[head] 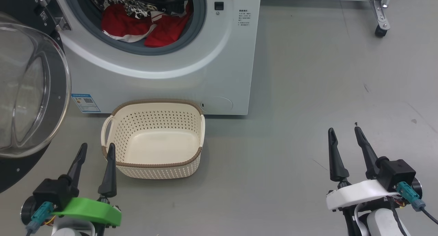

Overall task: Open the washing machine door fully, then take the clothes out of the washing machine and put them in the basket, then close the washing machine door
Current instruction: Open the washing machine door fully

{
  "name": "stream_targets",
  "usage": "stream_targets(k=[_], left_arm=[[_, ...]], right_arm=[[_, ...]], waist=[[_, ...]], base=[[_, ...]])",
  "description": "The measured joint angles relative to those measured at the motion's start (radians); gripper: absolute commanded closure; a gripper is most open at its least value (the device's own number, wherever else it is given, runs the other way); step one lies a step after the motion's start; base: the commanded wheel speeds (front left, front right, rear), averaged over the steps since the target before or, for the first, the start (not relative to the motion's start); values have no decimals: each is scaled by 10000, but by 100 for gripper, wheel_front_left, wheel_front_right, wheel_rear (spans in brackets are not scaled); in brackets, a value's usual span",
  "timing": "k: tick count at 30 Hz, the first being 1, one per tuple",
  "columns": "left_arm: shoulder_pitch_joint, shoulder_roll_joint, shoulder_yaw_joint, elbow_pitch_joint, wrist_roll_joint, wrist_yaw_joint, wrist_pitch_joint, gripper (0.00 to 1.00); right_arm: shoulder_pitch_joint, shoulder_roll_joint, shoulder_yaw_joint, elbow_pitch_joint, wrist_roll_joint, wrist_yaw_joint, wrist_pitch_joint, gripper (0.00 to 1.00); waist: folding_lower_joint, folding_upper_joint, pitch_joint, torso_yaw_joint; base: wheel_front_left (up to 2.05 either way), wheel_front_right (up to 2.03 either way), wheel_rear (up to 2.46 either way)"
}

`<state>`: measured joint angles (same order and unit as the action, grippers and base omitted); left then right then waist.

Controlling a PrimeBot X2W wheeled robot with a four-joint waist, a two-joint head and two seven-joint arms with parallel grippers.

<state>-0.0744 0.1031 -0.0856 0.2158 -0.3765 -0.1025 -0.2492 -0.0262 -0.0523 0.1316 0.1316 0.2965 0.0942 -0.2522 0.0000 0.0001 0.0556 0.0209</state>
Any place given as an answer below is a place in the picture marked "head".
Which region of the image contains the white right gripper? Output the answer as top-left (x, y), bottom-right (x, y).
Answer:
top-left (326, 126), bottom-right (401, 212)

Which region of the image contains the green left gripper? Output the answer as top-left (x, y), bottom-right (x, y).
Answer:
top-left (51, 142), bottom-right (123, 229)

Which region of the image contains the black glass washing machine door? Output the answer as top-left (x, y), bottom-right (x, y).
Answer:
top-left (0, 0), bottom-right (72, 194)

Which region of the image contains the red basketball jersey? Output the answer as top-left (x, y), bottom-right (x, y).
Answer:
top-left (101, 1), bottom-right (192, 48)

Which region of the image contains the cream perforated laundry basket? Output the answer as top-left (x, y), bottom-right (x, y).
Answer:
top-left (101, 99), bottom-right (206, 180)

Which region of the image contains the white washing machine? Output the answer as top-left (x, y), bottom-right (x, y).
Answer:
top-left (51, 0), bottom-right (262, 116)

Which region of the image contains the steel washing machine drum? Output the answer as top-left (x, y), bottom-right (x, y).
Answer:
top-left (87, 0), bottom-right (193, 21)

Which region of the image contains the grey rubber door gasket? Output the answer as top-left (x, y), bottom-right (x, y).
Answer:
top-left (63, 0), bottom-right (207, 56)

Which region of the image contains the blue white energy label sticker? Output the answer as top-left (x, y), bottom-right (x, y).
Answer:
top-left (71, 94), bottom-right (102, 113)

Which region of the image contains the white metal cart with caster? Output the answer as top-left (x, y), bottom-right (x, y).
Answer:
top-left (261, 0), bottom-right (394, 38)

